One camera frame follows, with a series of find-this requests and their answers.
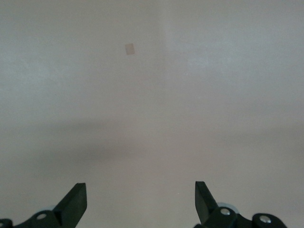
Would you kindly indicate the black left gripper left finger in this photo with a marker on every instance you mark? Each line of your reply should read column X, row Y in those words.
column 69, row 209

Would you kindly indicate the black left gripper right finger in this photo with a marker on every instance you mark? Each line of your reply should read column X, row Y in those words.
column 206, row 206

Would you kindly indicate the brown square tape patch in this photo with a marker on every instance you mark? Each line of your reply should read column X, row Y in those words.
column 130, row 49

